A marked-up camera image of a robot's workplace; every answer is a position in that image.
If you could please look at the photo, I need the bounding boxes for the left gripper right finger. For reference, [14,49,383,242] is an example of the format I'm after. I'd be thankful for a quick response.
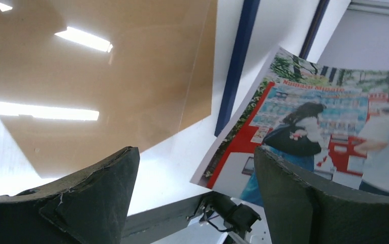
[254,147,389,243]

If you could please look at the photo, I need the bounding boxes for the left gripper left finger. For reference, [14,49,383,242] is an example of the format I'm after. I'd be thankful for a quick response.
[0,146,140,243]

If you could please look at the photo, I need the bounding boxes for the photo of people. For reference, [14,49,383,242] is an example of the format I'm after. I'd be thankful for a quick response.
[191,48,389,206]

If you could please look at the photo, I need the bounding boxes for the blue wooden photo frame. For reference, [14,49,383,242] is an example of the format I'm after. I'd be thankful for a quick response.
[214,0,329,136]

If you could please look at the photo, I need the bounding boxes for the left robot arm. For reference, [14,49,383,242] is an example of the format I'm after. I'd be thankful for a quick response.
[0,146,389,243]

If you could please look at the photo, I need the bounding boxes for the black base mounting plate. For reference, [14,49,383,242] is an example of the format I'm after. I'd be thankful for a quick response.
[120,192,214,244]

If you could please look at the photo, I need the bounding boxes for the clear acrylic glazing sheet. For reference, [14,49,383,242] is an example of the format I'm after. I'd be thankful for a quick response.
[0,0,215,199]

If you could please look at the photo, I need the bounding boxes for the brown frame backing board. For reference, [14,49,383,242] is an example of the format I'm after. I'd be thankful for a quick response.
[0,0,218,179]

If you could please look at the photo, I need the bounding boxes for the aluminium rail frame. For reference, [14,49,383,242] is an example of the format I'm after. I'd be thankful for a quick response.
[347,0,389,16]

